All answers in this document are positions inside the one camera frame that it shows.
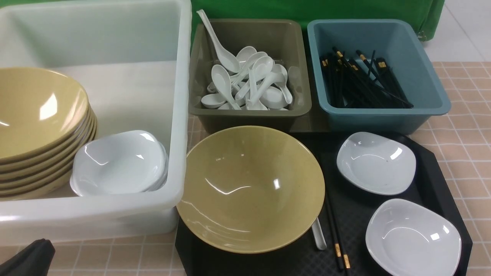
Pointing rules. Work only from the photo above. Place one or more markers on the black plastic serving tray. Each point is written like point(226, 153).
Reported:
point(354, 208)

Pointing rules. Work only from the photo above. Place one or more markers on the blue plastic chopstick bin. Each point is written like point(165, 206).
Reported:
point(396, 42)

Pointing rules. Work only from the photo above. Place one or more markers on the stack of white dishes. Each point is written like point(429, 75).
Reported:
point(122, 163)

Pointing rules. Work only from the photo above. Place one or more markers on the white spoon leaning on bin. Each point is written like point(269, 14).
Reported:
point(227, 60)

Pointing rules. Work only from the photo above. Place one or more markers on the large white plastic tub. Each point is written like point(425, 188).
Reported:
point(132, 57)

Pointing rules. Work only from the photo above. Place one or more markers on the stack of yellow bowls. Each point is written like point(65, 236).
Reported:
point(45, 118)

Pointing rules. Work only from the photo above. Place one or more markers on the olive plastic spoon bin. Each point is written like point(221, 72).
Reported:
point(280, 39)

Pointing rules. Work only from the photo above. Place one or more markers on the black chopstick gold band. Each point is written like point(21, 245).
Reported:
point(334, 231)
point(347, 266)

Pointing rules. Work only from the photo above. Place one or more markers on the white ceramic soup spoon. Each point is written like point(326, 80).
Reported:
point(318, 235)

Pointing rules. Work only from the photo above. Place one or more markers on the pile of black chopsticks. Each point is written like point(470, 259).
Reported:
point(367, 83)

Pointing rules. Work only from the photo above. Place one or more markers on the white square dish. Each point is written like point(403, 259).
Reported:
point(407, 239)
point(376, 164)

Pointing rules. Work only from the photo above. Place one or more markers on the green cloth backdrop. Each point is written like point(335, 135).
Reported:
point(422, 15)

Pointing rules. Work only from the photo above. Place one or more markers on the pile of white spoons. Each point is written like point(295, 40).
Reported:
point(260, 84)

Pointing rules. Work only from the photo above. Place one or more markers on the yellow noodle bowl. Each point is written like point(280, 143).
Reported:
point(251, 189)

